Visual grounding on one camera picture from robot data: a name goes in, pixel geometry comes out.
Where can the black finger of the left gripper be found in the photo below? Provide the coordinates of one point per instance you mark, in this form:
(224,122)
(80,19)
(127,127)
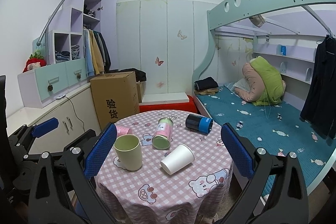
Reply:
(77,149)

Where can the cream low cabinet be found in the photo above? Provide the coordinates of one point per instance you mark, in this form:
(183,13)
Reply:
(75,112)

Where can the pink checkered tablecloth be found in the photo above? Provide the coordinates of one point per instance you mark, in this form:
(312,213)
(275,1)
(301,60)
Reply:
(150,195)

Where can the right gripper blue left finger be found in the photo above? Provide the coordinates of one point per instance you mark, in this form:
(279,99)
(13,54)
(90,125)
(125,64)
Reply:
(75,182)

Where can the pink cylinder can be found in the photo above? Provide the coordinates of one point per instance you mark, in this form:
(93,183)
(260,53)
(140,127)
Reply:
(122,130)

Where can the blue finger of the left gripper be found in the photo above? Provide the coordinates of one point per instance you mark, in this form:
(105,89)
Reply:
(26,135)

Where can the black blue can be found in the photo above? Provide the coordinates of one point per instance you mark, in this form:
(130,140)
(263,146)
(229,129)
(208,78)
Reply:
(199,123)

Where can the folded dark clothes pile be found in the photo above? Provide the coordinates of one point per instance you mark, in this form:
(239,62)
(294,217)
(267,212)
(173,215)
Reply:
(206,86)

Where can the black clothes on box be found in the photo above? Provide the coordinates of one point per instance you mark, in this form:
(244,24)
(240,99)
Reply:
(140,76)

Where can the small cardboard box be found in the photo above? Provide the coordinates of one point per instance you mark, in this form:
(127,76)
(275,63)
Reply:
(140,90)

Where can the white board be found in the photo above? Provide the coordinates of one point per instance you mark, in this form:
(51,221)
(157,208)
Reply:
(164,98)

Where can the white pillow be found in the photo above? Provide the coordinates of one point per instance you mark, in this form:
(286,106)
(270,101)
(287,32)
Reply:
(242,85)

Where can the green pink cookie can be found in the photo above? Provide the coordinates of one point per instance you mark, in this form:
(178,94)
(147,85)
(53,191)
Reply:
(163,134)

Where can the hanging clothes row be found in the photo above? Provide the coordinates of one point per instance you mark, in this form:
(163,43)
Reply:
(96,55)

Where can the grey bag under bunk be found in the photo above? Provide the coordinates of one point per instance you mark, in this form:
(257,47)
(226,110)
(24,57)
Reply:
(257,20)

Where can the large cardboard box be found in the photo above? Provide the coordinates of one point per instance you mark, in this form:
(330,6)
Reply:
(115,96)

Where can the white paper cup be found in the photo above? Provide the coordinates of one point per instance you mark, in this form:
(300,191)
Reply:
(180,157)

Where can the red ottoman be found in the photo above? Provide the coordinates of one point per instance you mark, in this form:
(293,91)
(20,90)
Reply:
(189,106)

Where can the green pink rolled duvet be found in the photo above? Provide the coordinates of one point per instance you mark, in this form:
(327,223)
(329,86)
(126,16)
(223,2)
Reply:
(266,83)

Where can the hanging dark garment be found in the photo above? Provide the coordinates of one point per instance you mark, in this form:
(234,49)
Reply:
(319,107)

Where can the red strawberry plush toy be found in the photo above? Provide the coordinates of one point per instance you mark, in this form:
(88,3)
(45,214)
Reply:
(36,60)

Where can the small blue box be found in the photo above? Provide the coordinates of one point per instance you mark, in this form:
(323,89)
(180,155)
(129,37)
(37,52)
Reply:
(283,50)

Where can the teal candy pattern mattress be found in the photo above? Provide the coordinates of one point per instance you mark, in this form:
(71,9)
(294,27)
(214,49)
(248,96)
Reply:
(279,129)

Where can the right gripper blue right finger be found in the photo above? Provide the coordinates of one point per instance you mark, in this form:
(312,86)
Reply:
(287,201)

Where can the teal bunk bed frame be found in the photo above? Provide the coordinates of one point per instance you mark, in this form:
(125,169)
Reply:
(297,24)

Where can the pale green ceramic cup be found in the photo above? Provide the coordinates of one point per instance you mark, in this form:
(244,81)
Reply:
(128,150)

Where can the purple staircase shelf unit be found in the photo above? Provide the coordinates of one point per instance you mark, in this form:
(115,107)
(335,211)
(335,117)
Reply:
(66,28)

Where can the teal drawer cabinet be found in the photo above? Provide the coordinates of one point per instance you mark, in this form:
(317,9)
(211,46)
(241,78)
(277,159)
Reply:
(41,86)

